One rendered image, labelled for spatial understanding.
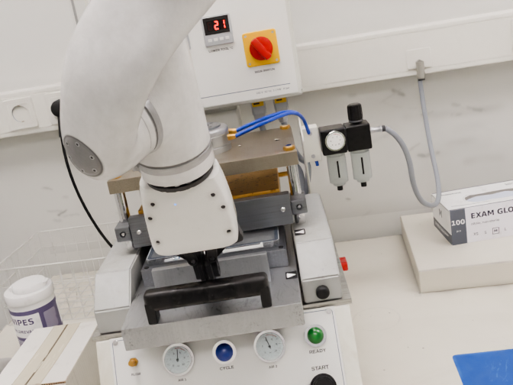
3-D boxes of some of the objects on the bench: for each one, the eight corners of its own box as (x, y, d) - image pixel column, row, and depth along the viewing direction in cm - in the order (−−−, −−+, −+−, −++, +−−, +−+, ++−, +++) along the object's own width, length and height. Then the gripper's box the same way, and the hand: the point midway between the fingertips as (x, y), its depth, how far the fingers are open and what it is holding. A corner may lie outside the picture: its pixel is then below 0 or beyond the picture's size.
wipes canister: (35, 343, 126) (14, 273, 121) (77, 339, 124) (57, 269, 120) (15, 368, 117) (-8, 295, 113) (59, 363, 116) (38, 289, 112)
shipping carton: (48, 371, 114) (35, 326, 112) (117, 364, 112) (105, 318, 110) (-2, 441, 97) (-19, 390, 94) (79, 435, 95) (63, 383, 92)
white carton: (433, 225, 137) (430, 192, 135) (540, 207, 137) (538, 174, 135) (452, 246, 125) (449, 211, 123) (568, 226, 125) (566, 190, 123)
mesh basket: (50, 280, 156) (37, 231, 152) (153, 268, 152) (142, 218, 149) (8, 326, 135) (-10, 270, 131) (126, 314, 131) (111, 256, 127)
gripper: (243, 132, 72) (266, 250, 83) (114, 153, 73) (154, 268, 84) (245, 169, 66) (270, 292, 77) (104, 192, 67) (150, 311, 78)
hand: (207, 268), depth 80 cm, fingers closed, pressing on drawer
